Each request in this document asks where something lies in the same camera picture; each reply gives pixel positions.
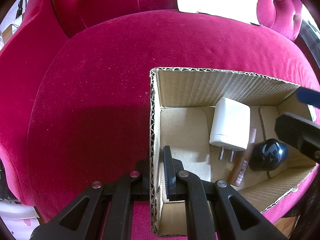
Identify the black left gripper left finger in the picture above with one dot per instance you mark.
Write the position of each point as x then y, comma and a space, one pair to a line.
120, 197

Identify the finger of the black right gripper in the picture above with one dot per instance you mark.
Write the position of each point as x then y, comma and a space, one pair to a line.
299, 133
308, 97

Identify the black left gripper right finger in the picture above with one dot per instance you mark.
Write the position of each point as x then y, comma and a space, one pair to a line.
197, 194

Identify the brown cardboard box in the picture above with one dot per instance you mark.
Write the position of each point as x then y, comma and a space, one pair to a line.
181, 116

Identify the glossy black round device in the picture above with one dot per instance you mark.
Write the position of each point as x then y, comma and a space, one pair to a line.
268, 155

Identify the magenta velvet armchair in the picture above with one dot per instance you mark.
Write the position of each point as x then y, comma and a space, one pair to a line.
76, 92

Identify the brown cosmetic tube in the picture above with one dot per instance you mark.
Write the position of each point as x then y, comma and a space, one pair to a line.
242, 161

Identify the white USB wall charger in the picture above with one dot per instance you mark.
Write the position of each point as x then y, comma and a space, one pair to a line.
230, 127

